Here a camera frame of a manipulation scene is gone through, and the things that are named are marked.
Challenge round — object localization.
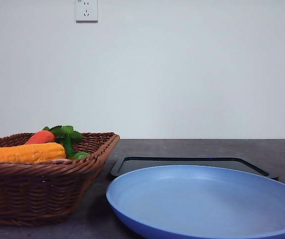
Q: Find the blue plate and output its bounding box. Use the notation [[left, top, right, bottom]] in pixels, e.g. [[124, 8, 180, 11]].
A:
[[106, 165, 285, 239]]

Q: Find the brown wicker basket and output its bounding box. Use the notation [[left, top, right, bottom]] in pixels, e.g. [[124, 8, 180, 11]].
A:
[[0, 132, 120, 227]]

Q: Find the black tray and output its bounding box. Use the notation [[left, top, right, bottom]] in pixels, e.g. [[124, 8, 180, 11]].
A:
[[110, 156, 279, 182]]

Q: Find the green toy vegetable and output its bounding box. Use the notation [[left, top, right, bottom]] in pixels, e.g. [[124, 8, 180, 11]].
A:
[[70, 152, 91, 160]]

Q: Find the red toy carrot with leaves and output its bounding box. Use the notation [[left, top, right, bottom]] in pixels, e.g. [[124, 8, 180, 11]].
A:
[[25, 125, 83, 158]]

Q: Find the orange toy corn cob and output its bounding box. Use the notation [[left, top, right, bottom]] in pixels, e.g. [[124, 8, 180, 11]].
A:
[[0, 142, 66, 162]]

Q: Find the white wall socket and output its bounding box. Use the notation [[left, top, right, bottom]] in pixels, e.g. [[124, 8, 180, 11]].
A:
[[75, 0, 98, 24]]

